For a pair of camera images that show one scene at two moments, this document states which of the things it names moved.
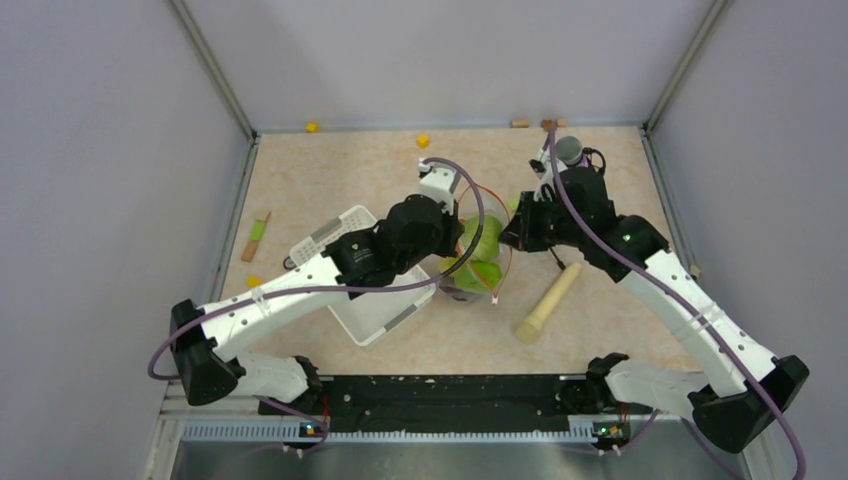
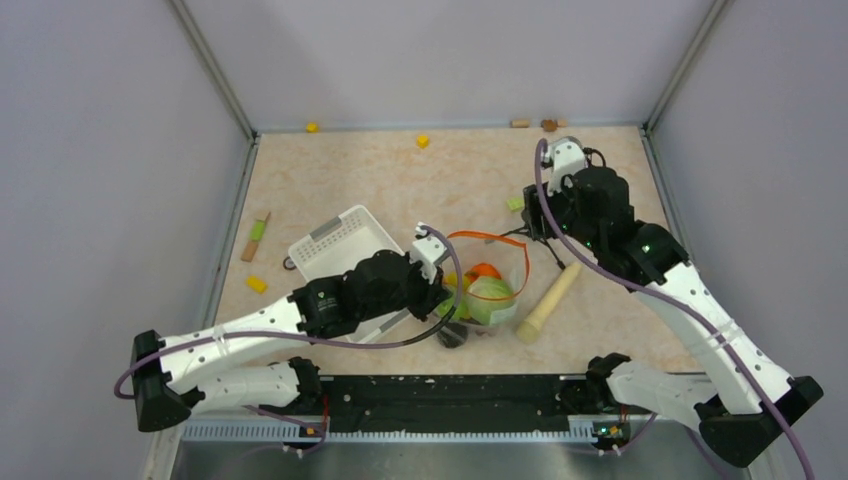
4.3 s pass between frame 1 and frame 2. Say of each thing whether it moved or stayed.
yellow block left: stayed
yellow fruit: moved
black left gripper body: moved
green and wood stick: stayed
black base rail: stayed
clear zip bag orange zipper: moved
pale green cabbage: moved
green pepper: moved
